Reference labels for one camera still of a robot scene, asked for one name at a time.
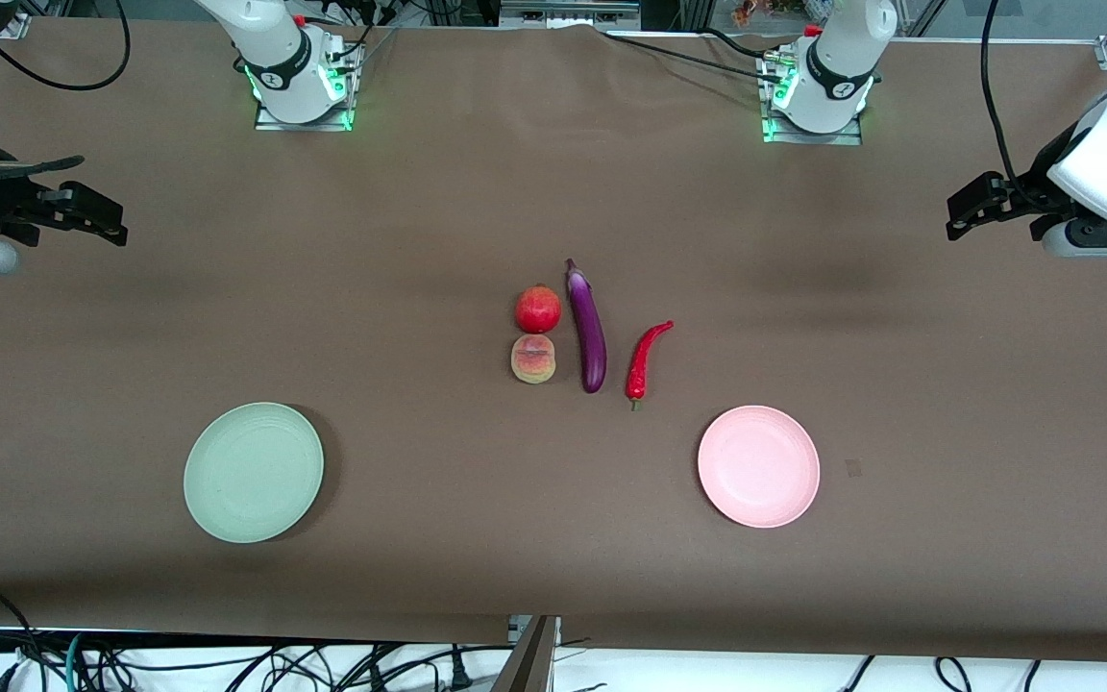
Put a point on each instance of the red chili pepper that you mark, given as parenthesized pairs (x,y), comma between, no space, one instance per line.
(638,375)

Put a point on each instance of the pink yellow peach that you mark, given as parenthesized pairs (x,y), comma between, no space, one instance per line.
(533,360)

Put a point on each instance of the red pomegranate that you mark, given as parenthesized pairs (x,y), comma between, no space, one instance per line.
(538,310)

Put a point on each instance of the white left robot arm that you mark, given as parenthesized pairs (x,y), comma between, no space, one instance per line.
(842,58)

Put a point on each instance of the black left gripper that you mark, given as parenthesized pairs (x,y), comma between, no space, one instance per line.
(1037,185)

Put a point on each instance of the aluminium bracket with dark post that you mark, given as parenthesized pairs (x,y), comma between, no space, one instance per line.
(527,663)

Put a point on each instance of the colourful toy pile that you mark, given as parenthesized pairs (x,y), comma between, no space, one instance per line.
(750,12)

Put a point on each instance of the long purple eggplant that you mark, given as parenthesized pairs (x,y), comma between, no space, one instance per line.
(592,346)

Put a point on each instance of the light green round plate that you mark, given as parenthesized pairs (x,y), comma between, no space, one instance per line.
(254,473)

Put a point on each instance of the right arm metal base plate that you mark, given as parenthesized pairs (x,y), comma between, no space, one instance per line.
(270,123)

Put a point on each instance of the brown table cover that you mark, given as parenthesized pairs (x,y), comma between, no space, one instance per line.
(83,336)

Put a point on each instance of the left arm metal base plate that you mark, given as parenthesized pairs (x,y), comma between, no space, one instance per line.
(808,138)

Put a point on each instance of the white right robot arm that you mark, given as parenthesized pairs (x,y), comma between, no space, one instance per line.
(275,58)

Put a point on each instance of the grey metal equipment box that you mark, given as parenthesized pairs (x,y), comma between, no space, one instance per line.
(563,14)

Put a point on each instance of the pink round plate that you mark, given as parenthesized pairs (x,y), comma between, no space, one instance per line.
(758,467)

